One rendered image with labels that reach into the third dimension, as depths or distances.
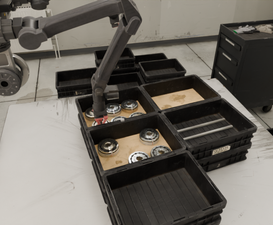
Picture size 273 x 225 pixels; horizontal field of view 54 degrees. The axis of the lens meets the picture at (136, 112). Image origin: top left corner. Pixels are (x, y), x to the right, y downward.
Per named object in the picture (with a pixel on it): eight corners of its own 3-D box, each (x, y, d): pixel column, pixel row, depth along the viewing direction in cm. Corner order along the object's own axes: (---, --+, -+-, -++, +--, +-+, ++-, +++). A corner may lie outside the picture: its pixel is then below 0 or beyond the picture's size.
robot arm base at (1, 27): (-3, 43, 101) (-14, 10, 93) (19, 40, 102) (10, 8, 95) (-7, 52, 94) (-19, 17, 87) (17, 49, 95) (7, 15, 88)
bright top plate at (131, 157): (131, 169, 119) (131, 168, 119) (126, 154, 127) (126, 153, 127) (152, 165, 121) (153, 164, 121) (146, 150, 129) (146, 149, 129)
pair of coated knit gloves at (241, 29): (237, 35, 250) (238, 31, 248) (227, 28, 264) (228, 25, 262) (261, 32, 254) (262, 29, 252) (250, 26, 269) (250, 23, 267)
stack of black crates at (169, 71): (145, 115, 269) (145, 76, 242) (138, 99, 293) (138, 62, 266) (182, 110, 277) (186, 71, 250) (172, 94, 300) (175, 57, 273)
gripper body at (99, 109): (104, 105, 142) (103, 93, 138) (107, 116, 134) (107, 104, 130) (92, 107, 141) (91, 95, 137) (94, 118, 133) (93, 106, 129)
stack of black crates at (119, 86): (105, 121, 262) (102, 92, 242) (101, 104, 286) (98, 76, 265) (144, 115, 269) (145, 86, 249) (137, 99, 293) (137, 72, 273)
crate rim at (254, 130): (187, 152, 121) (187, 148, 119) (159, 115, 143) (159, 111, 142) (258, 131, 132) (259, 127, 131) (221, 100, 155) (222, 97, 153)
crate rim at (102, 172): (101, 177, 110) (101, 174, 108) (86, 133, 132) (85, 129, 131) (187, 152, 121) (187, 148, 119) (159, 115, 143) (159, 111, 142)
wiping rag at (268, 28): (261, 34, 250) (262, 31, 248) (247, 27, 267) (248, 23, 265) (287, 31, 255) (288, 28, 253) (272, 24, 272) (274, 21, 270)
